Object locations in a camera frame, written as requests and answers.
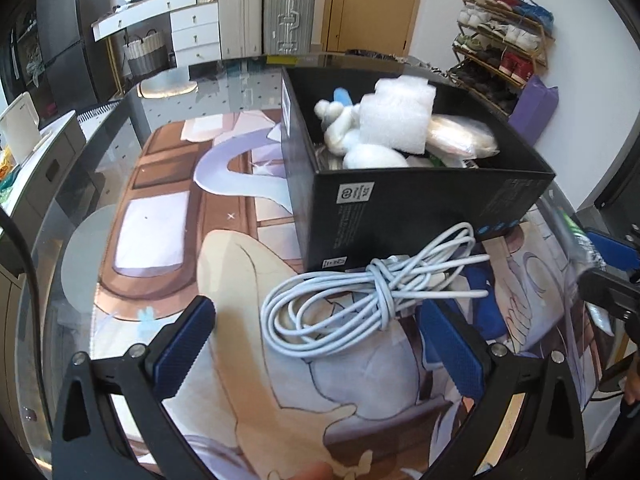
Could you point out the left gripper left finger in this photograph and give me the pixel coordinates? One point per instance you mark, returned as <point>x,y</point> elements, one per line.
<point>177,345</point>

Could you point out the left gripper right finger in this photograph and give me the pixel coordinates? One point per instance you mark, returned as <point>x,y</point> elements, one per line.
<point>460,349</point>

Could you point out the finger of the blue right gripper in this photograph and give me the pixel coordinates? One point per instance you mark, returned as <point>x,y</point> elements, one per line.
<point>622,253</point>
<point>605,290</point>

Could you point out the white plush toy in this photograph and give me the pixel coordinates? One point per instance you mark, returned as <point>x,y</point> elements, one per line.
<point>342,147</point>

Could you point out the white green granule packet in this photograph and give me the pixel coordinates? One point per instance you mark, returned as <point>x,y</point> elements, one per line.
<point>461,137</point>

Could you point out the right hand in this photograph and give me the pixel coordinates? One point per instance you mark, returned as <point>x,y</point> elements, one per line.
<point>632,384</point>

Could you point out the left hand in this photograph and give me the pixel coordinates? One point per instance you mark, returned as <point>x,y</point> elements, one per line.
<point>315,471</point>

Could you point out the black storage box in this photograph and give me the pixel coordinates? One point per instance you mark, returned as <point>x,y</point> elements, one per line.
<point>346,218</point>

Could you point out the purple bag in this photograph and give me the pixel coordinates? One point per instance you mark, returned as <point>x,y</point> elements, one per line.
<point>534,109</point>

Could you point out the grey side cabinet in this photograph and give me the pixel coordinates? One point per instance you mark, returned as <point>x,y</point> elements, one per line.
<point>42,175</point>

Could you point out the wooden shoe rack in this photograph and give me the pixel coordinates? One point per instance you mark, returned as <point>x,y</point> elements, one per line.
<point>500,46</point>

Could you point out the woven laundry basket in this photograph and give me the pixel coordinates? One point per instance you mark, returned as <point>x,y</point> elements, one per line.
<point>146,55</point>

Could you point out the wooden door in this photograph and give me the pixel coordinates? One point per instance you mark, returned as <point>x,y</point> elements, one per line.
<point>383,26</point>

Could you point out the white drawer desk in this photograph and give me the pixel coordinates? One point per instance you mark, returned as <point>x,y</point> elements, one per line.
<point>190,27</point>

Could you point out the silver suitcase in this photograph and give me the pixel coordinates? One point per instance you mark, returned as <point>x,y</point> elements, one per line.
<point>288,26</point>

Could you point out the white suitcase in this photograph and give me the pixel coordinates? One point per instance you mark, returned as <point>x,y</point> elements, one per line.
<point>240,25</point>

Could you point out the black refrigerator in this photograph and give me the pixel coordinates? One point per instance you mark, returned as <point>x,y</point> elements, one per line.
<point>78,67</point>

